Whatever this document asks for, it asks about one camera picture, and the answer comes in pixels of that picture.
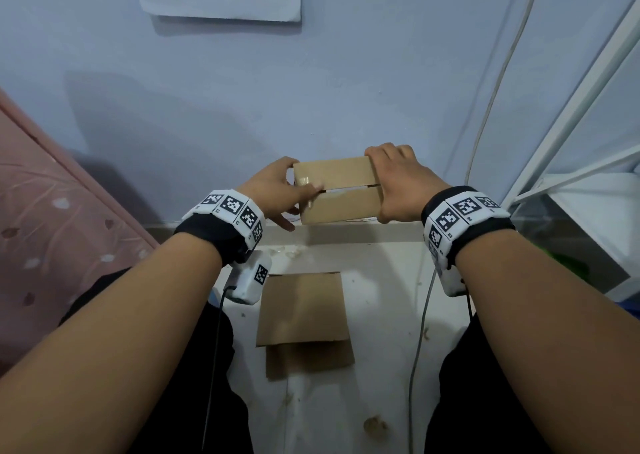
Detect brown cardboard box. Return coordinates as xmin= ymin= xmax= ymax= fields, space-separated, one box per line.
xmin=293 ymin=156 xmax=385 ymax=226

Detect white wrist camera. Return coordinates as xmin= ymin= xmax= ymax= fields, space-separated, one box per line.
xmin=227 ymin=250 xmax=273 ymax=305
xmin=434 ymin=254 xmax=470 ymax=298

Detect white metal shelf rack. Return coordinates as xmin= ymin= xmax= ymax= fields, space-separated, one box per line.
xmin=501 ymin=0 xmax=640 ymax=303

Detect person's left forearm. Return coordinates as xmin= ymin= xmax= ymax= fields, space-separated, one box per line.
xmin=0 ymin=232 xmax=224 ymax=454

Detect person's right hand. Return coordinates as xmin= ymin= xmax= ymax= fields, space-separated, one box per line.
xmin=364 ymin=143 xmax=453 ymax=224

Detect pink patterned bed sheet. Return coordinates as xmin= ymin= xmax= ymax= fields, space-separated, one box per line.
xmin=0 ymin=88 xmax=160 ymax=377

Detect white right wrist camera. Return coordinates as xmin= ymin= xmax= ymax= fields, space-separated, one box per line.
xmin=434 ymin=254 xmax=470 ymax=298

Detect left wrist marker band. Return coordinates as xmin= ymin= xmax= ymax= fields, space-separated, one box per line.
xmin=174 ymin=189 xmax=265 ymax=267

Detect flat brown cardboard piece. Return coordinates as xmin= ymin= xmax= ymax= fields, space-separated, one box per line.
xmin=256 ymin=272 xmax=356 ymax=381

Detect grey cable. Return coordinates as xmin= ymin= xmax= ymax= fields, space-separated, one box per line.
xmin=407 ymin=0 xmax=547 ymax=454

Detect wrist marker band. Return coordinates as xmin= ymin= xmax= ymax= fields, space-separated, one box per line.
xmin=174 ymin=189 xmax=265 ymax=267
xmin=421 ymin=186 xmax=516 ymax=269

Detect right wrist marker band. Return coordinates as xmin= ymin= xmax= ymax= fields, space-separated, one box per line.
xmin=421 ymin=186 xmax=516 ymax=269

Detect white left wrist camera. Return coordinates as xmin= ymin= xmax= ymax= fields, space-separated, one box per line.
xmin=227 ymin=250 xmax=273 ymax=305

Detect person's black trousers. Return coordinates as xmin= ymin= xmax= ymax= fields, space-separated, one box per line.
xmin=59 ymin=268 xmax=553 ymax=454

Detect black cable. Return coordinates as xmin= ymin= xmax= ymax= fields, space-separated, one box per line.
xmin=201 ymin=286 xmax=236 ymax=454

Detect person's left hand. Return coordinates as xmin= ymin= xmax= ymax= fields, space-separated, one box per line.
xmin=236 ymin=156 xmax=319 ymax=232

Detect person's right forearm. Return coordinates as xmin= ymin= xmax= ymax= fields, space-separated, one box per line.
xmin=454 ymin=230 xmax=640 ymax=454

